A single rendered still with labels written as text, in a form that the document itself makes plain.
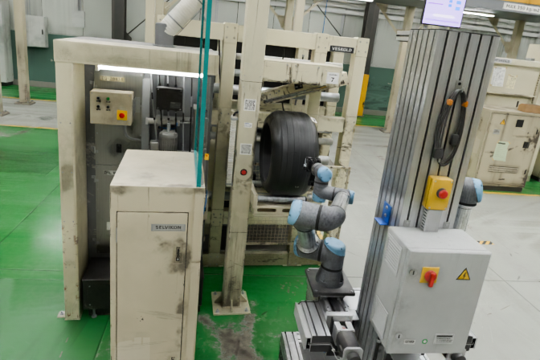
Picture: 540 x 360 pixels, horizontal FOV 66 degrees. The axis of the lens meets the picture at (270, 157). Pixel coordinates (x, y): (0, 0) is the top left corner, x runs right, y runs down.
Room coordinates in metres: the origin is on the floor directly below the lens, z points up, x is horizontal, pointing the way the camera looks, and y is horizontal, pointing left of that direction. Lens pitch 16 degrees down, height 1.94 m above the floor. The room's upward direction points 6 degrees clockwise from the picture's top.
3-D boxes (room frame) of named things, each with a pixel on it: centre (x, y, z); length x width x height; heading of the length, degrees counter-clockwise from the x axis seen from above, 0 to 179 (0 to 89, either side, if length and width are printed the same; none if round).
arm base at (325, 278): (1.96, -0.39, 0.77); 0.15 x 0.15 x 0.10
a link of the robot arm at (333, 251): (1.96, -0.38, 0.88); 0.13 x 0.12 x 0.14; 75
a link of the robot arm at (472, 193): (2.00, -1.01, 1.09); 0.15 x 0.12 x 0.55; 73
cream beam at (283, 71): (3.05, -0.13, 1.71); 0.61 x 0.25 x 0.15; 103
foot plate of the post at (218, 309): (2.66, 0.18, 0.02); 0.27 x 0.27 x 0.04; 13
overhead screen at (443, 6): (6.25, -2.20, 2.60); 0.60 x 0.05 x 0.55; 99
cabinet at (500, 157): (6.42, -3.54, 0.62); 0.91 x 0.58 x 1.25; 99
